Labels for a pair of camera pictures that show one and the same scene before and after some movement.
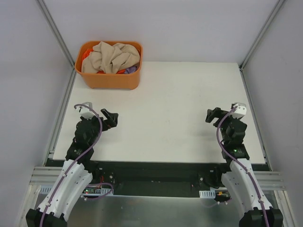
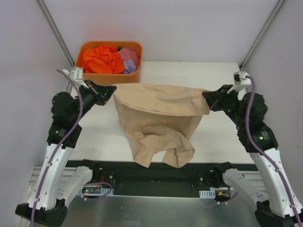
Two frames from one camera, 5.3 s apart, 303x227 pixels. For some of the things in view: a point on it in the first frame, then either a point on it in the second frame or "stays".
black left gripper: [104, 120] → [100, 92]
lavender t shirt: [130, 70] stays
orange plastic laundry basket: [125, 81] stays
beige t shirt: [110, 59] → [158, 118]
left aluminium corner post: [56, 32] stays
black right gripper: [220, 116] → [219, 100]
